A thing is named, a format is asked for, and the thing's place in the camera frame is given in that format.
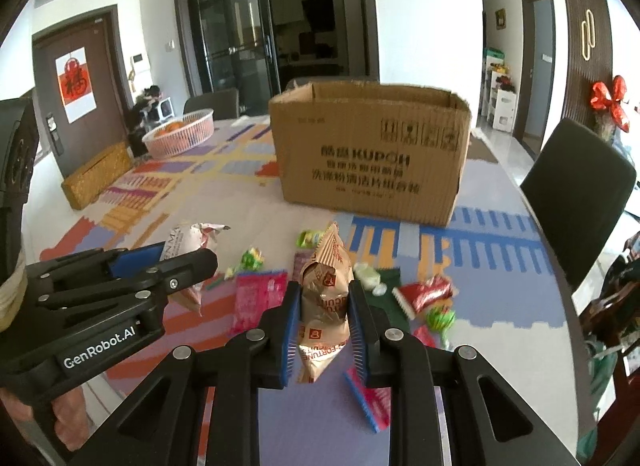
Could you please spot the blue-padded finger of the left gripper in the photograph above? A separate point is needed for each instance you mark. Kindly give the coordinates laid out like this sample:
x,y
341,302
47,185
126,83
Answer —
x,y
94,266

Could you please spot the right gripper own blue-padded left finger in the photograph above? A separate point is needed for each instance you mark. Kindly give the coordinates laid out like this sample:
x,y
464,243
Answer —
x,y
211,394

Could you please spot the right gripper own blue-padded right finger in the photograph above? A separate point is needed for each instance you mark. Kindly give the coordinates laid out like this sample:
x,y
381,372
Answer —
x,y
447,407

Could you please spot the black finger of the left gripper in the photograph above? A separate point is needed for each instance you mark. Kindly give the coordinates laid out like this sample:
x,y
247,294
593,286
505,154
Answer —
x,y
192,268

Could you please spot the white snack bag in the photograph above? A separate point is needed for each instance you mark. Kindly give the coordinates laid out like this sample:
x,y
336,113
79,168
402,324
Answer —
x,y
183,239

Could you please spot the green lollipop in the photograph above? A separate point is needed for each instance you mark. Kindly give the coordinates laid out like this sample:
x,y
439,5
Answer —
x,y
251,260

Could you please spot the pink coffee biscuit pack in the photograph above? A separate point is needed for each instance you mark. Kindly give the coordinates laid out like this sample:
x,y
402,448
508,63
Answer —
x,y
255,293

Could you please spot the green candy ball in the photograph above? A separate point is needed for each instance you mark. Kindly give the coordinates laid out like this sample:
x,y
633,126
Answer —
x,y
439,320

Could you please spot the yellow-green small snack pack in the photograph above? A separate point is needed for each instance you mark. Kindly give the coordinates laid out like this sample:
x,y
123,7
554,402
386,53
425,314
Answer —
x,y
309,239

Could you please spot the dark green snack pack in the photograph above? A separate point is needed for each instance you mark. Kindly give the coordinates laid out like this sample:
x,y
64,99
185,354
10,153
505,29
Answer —
x,y
387,302

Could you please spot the red snack packet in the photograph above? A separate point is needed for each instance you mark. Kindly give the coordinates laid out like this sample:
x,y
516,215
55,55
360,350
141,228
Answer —
x,y
416,297

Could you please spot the tan fortune snack bag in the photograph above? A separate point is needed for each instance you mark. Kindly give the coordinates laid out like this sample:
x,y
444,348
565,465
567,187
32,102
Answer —
x,y
323,329

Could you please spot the pale green candy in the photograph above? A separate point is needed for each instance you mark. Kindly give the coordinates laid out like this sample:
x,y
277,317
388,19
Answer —
x,y
369,278

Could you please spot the woven yellow tissue box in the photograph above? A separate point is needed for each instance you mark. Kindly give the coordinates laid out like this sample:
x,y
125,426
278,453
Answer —
x,y
87,183

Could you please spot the pink striped snack pack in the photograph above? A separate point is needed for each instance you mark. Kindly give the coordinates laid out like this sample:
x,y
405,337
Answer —
x,y
376,403

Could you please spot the colourful patterned tablecloth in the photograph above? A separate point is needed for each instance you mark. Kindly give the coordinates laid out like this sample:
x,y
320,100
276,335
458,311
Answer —
x,y
510,305

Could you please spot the oranges in basket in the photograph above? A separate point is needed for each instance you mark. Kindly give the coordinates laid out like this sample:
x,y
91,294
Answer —
x,y
169,127

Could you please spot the brown wooden entrance door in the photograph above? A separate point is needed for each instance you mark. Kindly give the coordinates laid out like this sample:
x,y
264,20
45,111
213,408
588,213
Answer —
x,y
74,144

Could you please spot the red fu door poster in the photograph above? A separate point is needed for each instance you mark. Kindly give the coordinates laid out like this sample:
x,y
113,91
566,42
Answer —
x,y
75,85

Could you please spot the dark chair behind table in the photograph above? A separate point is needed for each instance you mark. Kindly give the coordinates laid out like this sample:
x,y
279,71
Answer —
x,y
225,103

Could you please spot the black chair right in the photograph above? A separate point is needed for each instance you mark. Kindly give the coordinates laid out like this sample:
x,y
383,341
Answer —
x,y
578,188

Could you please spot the brown cardboard box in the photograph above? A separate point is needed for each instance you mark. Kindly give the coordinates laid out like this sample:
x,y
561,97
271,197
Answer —
x,y
394,151

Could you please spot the white storage shelf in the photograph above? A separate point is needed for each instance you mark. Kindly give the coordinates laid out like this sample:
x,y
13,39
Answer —
x,y
498,96

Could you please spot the red balloon bow decoration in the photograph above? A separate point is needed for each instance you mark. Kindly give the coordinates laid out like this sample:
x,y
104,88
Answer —
x,y
603,98

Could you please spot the pink wire fruit basket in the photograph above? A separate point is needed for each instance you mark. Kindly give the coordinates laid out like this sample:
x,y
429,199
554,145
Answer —
x,y
199,128

